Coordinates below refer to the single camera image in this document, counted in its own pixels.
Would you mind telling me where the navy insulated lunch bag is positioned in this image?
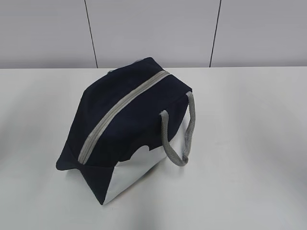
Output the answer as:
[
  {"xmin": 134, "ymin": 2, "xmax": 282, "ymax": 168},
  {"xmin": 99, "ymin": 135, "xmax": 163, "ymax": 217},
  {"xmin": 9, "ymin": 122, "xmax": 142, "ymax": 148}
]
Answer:
[{"xmin": 56, "ymin": 57, "xmax": 195, "ymax": 205}]

